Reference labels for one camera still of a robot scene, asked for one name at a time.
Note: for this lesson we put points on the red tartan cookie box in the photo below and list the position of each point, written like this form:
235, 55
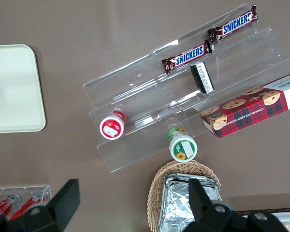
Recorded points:
251, 111

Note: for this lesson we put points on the red lid yogurt cup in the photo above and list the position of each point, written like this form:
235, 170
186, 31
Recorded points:
111, 126

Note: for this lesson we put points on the clear rice cracker bag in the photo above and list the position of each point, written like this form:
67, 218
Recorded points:
289, 227

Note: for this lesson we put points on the green lid yogurt cup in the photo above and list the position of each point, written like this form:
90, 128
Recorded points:
183, 148

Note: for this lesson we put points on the clear acrylic bottle rack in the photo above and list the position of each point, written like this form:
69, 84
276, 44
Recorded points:
19, 188

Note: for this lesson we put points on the Snickers chocolate bar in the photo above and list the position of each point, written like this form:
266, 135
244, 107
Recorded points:
234, 24
188, 56

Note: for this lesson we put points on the brown table cover sheet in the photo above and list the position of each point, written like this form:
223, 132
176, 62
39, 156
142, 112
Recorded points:
62, 29

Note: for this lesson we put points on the light oval wicker basket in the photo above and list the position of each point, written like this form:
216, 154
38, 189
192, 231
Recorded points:
154, 193

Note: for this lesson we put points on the aluminium foil tray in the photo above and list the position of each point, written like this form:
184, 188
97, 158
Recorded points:
176, 205

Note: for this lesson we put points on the small black white box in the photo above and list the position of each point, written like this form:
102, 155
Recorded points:
203, 77

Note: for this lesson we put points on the beige plastic serving tray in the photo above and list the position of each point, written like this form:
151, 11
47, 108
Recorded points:
14, 84

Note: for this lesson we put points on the white plastic snack bin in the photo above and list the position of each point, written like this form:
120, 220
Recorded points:
287, 216

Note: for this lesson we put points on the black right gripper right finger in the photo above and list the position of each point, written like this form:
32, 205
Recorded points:
207, 217

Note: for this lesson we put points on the clear acrylic tiered shelf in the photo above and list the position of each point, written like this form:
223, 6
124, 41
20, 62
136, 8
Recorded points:
140, 96

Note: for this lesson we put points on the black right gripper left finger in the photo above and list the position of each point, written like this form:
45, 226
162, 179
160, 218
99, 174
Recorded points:
50, 212

